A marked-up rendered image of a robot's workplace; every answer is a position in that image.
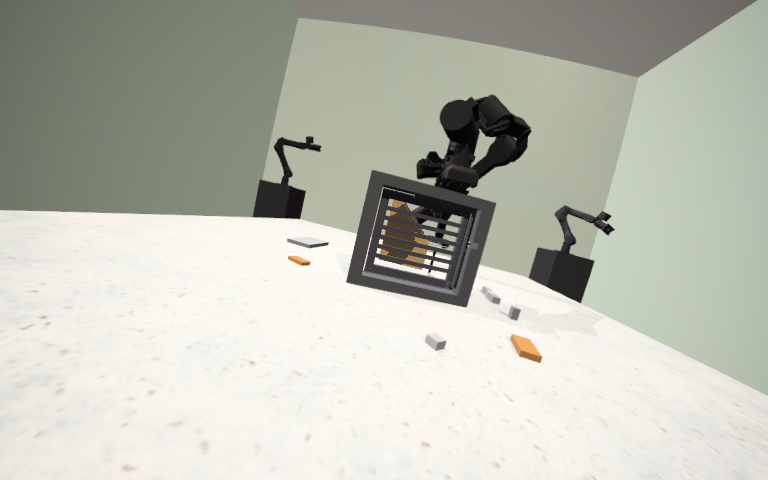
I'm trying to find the orange flat bar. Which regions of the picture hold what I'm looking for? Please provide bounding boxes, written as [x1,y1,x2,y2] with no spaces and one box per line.
[287,256,311,266]

